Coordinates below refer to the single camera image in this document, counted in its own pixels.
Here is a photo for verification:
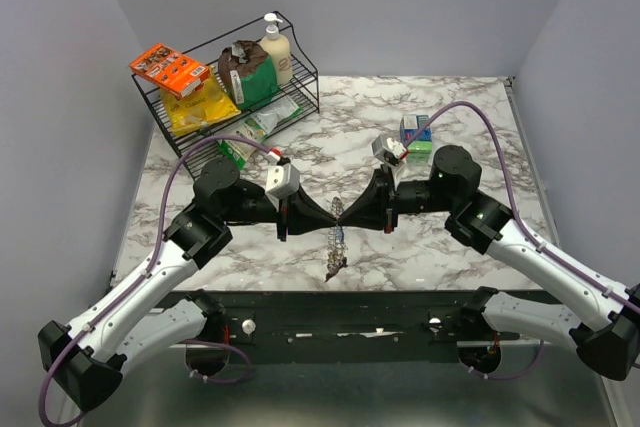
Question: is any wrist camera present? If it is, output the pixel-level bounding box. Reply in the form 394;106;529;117
265;161;300;202
371;134;408;167

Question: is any orange snack box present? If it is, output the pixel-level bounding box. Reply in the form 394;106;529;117
129;43;210;100

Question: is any metal disc with key rings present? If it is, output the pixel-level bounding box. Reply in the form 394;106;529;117
325;196;348;282

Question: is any brown and green bag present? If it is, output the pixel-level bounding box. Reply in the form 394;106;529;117
218;40;279;111

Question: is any blue green small box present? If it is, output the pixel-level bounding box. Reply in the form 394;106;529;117
399;114;433;164

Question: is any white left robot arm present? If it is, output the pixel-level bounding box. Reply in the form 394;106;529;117
37;157;337;413

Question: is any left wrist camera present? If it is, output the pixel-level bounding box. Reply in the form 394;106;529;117
265;161;300;202

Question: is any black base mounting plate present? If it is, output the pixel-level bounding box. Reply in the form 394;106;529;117
164;289;544;366

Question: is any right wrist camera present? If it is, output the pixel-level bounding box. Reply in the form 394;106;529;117
371;134;408;167

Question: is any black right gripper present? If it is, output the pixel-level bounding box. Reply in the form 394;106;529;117
338;163;457;233

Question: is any yellow chips bag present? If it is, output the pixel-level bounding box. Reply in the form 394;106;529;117
159;66;241;136

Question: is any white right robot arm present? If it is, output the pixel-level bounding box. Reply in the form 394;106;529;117
338;145;639;381

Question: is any cream pump lotion bottle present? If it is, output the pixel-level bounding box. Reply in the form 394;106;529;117
259;13;293;85

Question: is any black wire shelf rack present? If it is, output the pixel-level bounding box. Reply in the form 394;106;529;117
130;11;319;178

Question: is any green white snack packet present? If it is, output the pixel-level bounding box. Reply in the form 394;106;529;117
219;96;302;169

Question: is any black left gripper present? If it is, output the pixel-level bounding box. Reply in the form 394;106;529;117
220;179;336;241

